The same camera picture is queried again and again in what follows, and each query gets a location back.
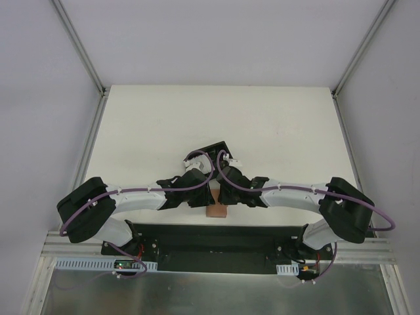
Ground white cable duct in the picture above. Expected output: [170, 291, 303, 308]
[55, 258, 158, 272]
[276, 264, 299, 276]

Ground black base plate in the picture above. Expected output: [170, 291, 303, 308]
[122, 223, 335, 279]

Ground aluminium frame post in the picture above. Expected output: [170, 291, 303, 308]
[331, 0, 398, 98]
[51, 0, 111, 96]

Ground left aluminium frame post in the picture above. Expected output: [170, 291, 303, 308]
[51, 0, 111, 96]

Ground brown leather card holder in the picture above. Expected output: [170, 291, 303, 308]
[205, 189, 228, 219]

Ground left white cable duct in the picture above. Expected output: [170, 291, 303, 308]
[55, 258, 158, 272]

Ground aluminium rail right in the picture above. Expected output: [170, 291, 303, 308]
[335, 238, 396, 264]

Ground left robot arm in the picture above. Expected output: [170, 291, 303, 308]
[57, 169, 215, 257]

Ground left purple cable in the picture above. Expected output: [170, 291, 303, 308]
[60, 150, 217, 238]

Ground black card dispenser box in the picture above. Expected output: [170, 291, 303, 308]
[184, 141, 233, 172]

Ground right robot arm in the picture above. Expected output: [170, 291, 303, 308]
[217, 166, 374, 259]

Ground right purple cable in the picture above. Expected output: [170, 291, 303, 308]
[215, 150, 397, 283]

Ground right white cable duct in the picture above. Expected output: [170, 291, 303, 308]
[276, 264, 299, 276]

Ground purple cable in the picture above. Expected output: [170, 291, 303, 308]
[60, 150, 217, 238]
[215, 150, 397, 283]

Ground right aluminium frame post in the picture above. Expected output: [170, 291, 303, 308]
[331, 0, 398, 98]

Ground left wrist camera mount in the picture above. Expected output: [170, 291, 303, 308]
[183, 155, 212, 175]

